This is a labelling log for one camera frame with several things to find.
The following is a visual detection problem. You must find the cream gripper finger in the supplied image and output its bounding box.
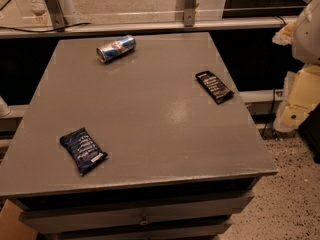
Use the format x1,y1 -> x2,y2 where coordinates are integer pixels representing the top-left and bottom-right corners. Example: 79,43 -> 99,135
272,21 -> 296,46
273,64 -> 320,132

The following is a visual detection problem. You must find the blue rxbar blueberry wrapper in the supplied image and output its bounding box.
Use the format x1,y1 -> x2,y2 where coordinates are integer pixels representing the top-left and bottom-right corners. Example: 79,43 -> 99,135
59,128 -> 108,176

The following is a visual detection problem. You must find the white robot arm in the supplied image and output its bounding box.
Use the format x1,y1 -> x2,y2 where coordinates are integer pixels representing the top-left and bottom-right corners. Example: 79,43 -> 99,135
272,0 -> 320,132

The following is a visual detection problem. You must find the black rxbar wrapper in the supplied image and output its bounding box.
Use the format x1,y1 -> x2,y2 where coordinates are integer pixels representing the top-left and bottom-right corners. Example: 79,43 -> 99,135
195,71 -> 234,104

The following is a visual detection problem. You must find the red bull can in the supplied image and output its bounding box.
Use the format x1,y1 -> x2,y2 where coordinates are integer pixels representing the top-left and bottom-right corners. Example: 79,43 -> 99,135
96,35 -> 136,63

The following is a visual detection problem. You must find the grey top drawer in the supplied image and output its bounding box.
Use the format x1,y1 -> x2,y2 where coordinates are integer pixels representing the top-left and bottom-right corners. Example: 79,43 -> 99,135
20,191 -> 254,234

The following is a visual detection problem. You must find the grey drawer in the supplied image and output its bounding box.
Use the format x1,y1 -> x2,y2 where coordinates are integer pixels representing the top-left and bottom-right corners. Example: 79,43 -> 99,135
44,218 -> 232,240
20,191 -> 254,234

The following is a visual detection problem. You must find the grey lower drawer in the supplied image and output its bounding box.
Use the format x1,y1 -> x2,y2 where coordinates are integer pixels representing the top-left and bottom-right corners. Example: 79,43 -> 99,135
44,218 -> 232,240

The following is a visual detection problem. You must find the round metal drawer knob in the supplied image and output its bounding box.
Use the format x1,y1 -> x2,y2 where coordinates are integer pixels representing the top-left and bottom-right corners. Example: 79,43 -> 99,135
139,218 -> 150,226

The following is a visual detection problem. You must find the white pipe left edge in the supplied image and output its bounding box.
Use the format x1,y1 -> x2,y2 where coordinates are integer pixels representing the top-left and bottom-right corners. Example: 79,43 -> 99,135
0,96 -> 11,117

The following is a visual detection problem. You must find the cardboard box corner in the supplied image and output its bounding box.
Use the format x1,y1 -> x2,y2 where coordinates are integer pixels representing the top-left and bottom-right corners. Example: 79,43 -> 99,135
0,200 -> 38,240

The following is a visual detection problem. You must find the black hanging cable right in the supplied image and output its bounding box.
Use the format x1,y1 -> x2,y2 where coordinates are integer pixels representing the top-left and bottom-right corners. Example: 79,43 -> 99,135
261,89 -> 280,140

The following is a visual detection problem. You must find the centre metal bracket post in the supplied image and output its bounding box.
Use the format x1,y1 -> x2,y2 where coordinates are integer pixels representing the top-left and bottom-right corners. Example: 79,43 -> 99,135
183,0 -> 197,27

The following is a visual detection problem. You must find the metal bracket post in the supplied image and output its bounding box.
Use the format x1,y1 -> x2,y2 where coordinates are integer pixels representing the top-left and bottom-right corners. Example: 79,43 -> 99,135
44,0 -> 66,32
183,0 -> 197,27

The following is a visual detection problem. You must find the black cable on rail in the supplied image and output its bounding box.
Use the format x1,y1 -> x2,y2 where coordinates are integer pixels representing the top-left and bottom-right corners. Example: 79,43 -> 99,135
0,21 -> 92,34

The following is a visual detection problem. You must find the left metal bracket post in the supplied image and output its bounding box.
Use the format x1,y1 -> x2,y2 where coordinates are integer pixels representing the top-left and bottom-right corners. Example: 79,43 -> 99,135
44,0 -> 66,32

